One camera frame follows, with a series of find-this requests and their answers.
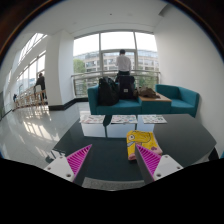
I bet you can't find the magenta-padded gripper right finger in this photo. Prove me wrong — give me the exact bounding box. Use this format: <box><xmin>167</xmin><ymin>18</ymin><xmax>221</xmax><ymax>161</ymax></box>
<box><xmin>134</xmin><ymin>143</ymin><xmax>184</xmax><ymax>186</ymax></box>

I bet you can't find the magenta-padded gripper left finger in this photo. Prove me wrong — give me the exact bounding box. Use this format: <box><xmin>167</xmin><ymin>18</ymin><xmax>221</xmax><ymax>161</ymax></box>
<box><xmin>43</xmin><ymin>143</ymin><xmax>94</xmax><ymax>186</ymax></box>

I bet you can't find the yellow orange cartoon print towel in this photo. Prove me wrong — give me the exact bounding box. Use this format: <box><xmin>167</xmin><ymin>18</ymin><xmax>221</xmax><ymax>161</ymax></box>
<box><xmin>125</xmin><ymin>129</ymin><xmax>164</xmax><ymax>162</ymax></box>

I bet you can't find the printed paper sheet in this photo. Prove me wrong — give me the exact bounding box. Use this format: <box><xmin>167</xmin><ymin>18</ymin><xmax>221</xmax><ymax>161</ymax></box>
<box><xmin>79</xmin><ymin>114</ymin><xmax>106</xmax><ymax>125</ymax></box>
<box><xmin>141</xmin><ymin>114</ymin><xmax>168</xmax><ymax>125</ymax></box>
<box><xmin>110</xmin><ymin>114</ymin><xmax>138</xmax><ymax>125</ymax></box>

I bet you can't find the wooden sofa table top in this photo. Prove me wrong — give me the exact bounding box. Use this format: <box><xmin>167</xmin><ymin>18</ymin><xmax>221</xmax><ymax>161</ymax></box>
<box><xmin>138</xmin><ymin>93</ymin><xmax>173</xmax><ymax>103</ymax></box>

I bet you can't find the teal corner sofa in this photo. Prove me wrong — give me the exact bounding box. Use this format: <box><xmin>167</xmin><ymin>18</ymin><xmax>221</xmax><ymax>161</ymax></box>
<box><xmin>87</xmin><ymin>83</ymin><xmax>201</xmax><ymax>118</ymax></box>

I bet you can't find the row of wooden chairs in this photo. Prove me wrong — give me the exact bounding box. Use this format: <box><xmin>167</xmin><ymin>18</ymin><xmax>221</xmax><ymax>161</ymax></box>
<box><xmin>13</xmin><ymin>88</ymin><xmax>48</xmax><ymax>109</ymax></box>

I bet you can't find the brown jacket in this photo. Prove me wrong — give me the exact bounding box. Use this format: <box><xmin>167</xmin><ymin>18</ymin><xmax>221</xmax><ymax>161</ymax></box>
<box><xmin>137</xmin><ymin>86</ymin><xmax>161</xmax><ymax>99</ymax></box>

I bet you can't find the person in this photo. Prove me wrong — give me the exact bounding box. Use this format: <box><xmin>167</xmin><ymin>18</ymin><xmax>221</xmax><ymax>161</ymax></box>
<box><xmin>34</xmin><ymin>73</ymin><xmax>47</xmax><ymax>101</ymax></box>
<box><xmin>114</xmin><ymin>49</ymin><xmax>133</xmax><ymax>76</ymax></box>

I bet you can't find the black backpack with white label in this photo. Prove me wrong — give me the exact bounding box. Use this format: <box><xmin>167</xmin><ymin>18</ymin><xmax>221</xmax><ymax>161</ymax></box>
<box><xmin>118</xmin><ymin>74</ymin><xmax>137</xmax><ymax>100</ymax></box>

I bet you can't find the large black backpack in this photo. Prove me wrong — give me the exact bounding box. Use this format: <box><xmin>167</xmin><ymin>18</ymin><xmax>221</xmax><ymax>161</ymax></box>
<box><xmin>97</xmin><ymin>76</ymin><xmax>120</xmax><ymax>107</ymax></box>

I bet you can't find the metal window railing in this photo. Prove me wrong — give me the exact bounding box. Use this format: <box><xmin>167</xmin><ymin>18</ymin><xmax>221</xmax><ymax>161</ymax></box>
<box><xmin>70</xmin><ymin>69</ymin><xmax>162</xmax><ymax>98</ymax></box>

